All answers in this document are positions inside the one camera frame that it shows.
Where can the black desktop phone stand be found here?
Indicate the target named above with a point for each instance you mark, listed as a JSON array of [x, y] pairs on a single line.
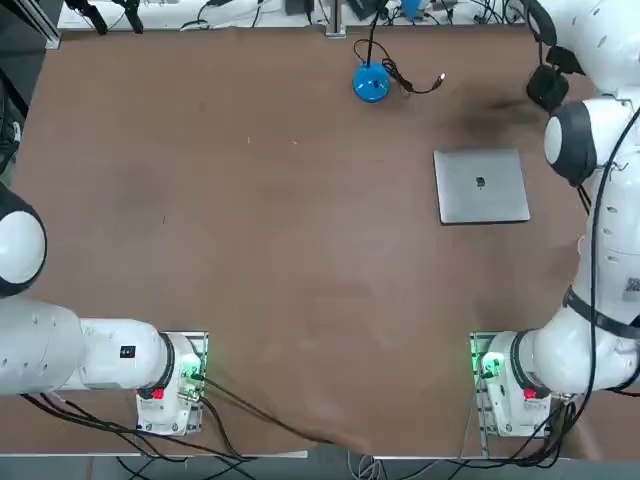
[[542, 92]]

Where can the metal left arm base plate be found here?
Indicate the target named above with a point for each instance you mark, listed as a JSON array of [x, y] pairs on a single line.
[[200, 345]]

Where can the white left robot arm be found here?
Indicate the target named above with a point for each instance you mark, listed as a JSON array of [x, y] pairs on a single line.
[[50, 350]]

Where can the blue desk lamp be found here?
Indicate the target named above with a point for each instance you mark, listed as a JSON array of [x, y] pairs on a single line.
[[371, 87]]

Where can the black power adapter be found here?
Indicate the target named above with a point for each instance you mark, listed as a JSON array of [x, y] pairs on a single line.
[[299, 6]]

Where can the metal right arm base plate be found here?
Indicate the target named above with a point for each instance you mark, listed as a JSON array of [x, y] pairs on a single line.
[[477, 410]]

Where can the grey laptop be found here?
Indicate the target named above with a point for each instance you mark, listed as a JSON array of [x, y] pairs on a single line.
[[480, 200]]

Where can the aluminium post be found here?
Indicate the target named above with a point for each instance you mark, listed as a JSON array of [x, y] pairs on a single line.
[[336, 20]]

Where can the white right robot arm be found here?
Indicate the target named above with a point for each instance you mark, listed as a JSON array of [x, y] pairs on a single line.
[[565, 360]]

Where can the aluminium frame rail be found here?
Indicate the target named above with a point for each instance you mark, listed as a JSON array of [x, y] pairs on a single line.
[[47, 37]]

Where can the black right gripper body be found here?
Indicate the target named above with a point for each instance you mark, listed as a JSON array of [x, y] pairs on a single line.
[[562, 61]]

